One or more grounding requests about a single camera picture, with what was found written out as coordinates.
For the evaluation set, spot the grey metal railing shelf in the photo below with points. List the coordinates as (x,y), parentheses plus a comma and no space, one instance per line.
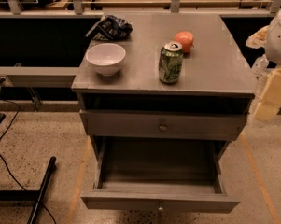
(43,77)

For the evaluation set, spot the black metal stand base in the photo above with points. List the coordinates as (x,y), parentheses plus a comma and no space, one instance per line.
(36,197)

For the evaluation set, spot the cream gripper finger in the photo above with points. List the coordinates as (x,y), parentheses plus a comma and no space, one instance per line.
(269,103)

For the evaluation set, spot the closed grey upper drawer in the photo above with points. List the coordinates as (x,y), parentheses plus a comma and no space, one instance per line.
(162,125)

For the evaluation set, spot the green soda can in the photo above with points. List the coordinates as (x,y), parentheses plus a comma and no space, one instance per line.
(170,62)

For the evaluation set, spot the orange red apple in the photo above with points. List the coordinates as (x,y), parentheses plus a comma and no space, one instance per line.
(185,39)

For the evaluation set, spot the white ceramic bowl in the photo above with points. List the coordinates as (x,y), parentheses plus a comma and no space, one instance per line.
(106,59)

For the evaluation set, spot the crumpled dark chip bag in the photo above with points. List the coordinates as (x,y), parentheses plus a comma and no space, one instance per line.
(110,28)

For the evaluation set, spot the clear hand sanitizer bottle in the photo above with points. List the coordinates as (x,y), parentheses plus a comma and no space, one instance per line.
(260,65)

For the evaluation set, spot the open grey lower drawer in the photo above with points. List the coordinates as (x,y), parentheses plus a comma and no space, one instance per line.
(159,175)

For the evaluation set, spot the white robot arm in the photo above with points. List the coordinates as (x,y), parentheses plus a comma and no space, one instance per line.
(268,37)

